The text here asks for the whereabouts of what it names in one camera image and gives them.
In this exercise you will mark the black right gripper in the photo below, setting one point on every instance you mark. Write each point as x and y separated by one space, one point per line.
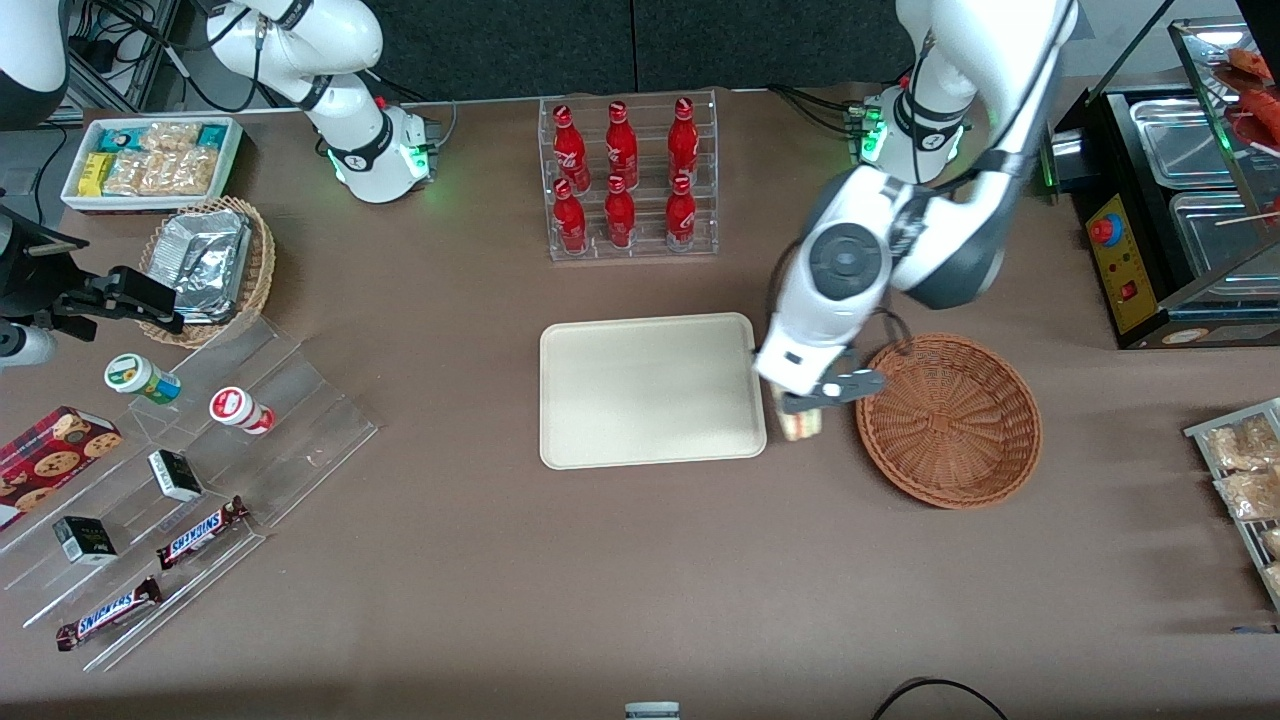
28 290

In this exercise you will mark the triangular sandwich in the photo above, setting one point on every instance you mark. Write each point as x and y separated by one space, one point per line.
805 426

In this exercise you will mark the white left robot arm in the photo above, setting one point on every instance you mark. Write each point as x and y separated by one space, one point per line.
1000 60

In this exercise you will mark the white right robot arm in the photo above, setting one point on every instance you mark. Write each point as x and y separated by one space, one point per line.
340 40

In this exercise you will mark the tan wicker basket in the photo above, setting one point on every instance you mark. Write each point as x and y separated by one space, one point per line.
262 270

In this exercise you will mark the cream plastic serving tray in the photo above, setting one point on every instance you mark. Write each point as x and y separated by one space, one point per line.
650 390

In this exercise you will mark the brown round wicker basket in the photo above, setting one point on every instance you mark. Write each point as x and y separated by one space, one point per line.
950 430

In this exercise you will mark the grey tray of snack bags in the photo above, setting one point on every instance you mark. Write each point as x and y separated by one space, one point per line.
1245 545

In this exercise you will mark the silver foil pack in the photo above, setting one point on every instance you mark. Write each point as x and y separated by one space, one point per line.
205 262

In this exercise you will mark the green lid white cup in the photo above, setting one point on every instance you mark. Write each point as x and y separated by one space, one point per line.
135 375

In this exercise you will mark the white rectangular snack bin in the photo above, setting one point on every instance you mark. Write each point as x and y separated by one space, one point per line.
150 203

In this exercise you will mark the clear cracker bag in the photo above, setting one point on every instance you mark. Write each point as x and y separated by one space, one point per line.
170 173
170 137

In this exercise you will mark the red lid white cup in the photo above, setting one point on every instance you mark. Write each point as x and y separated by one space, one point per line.
235 407

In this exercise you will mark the yellow snack packet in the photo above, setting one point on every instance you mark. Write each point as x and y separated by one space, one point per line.
96 174

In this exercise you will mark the teal snack packet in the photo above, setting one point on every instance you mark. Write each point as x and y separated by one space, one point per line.
211 136
120 139

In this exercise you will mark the small black box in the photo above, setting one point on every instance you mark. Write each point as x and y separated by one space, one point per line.
176 475
85 540

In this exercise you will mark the red plaid cookie box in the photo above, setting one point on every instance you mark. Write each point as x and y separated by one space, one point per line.
50 460

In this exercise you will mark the clear acrylic stepped stand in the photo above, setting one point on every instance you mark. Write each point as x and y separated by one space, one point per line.
300 440

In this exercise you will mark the Snickers chocolate bar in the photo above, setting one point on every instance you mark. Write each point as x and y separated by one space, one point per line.
108 613
200 533

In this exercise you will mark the red cola bottle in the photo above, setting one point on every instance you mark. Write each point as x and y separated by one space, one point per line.
681 218
683 145
620 218
570 150
621 148
570 222

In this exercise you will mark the clear acrylic bottle rack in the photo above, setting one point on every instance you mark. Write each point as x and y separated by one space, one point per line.
645 252

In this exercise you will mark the grey white small device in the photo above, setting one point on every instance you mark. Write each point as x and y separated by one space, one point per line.
652 712

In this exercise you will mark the black hot food case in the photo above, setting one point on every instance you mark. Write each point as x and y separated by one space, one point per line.
1120 290

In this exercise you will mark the steel food pan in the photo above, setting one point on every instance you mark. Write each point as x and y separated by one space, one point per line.
1185 140
1215 250

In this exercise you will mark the clear bag brown snack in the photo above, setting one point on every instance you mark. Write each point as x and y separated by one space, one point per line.
1274 580
1272 542
1245 445
1250 495

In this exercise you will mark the red hot food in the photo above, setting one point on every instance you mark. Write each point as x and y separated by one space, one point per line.
1262 105

